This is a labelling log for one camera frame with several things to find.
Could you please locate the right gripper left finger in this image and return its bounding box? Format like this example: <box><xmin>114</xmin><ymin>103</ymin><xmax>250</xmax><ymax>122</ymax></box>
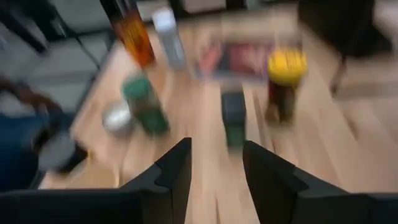
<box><xmin>119</xmin><ymin>138</ymin><xmax>193</xmax><ymax>224</ymax></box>

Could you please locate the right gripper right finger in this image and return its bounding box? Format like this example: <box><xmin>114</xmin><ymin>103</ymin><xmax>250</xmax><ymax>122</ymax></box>
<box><xmin>242</xmin><ymin>139</ymin><xmax>371</xmax><ymax>224</ymax></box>

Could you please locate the green-lid spice jar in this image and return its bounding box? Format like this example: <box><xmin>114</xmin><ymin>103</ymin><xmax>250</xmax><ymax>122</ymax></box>
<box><xmin>121</xmin><ymin>74</ymin><xmax>171</xmax><ymax>136</ymax></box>

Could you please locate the dark green spice tin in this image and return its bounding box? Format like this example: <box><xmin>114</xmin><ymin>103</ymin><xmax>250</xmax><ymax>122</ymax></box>
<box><xmin>220</xmin><ymin>88</ymin><xmax>248</xmax><ymax>150</ymax></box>

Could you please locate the yellow-lid spice jar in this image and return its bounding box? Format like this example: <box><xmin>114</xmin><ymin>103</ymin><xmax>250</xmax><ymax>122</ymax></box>
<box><xmin>266</xmin><ymin>48</ymin><xmax>309</xmax><ymax>125</ymax></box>

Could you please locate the white-lid spice jar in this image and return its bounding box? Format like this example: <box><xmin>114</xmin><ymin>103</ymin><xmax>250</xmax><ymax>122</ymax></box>
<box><xmin>151</xmin><ymin>7</ymin><xmax>188</xmax><ymax>71</ymax></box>

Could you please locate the floral candle tin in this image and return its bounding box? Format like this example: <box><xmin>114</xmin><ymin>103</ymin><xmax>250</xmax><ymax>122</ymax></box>
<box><xmin>101</xmin><ymin>101</ymin><xmax>136</xmax><ymax>139</ymax></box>

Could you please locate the landscape cover book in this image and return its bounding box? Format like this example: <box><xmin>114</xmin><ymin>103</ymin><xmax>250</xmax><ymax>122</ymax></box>
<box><xmin>194</xmin><ymin>40</ymin><xmax>273</xmax><ymax>83</ymax></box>

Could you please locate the person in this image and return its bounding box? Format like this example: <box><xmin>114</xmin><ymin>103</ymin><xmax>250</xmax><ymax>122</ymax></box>
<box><xmin>0</xmin><ymin>76</ymin><xmax>63</xmax><ymax>192</ymax></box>

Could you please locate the black table frame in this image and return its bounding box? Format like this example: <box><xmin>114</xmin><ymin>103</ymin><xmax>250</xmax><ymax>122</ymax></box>
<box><xmin>0</xmin><ymin>0</ymin><xmax>116</xmax><ymax>55</ymax></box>

